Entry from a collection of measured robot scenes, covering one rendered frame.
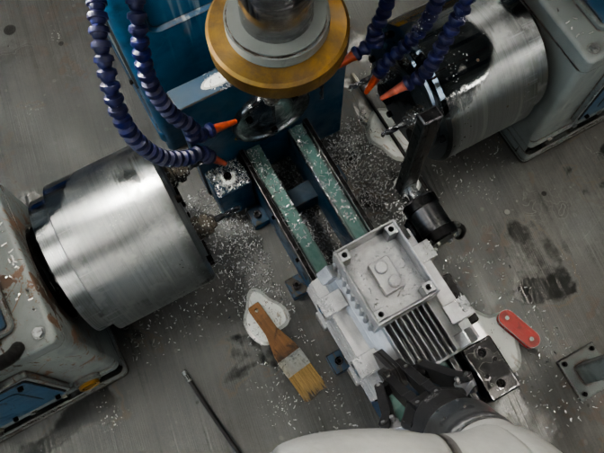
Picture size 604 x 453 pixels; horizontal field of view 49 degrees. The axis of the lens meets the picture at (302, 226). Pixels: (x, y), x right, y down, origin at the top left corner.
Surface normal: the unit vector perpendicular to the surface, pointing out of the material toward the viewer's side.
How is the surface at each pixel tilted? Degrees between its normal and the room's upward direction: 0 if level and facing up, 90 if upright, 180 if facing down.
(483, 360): 0
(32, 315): 0
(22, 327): 0
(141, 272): 51
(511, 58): 32
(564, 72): 90
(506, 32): 13
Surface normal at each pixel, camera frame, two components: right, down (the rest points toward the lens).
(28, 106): -0.01, -0.32
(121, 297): 0.40, 0.54
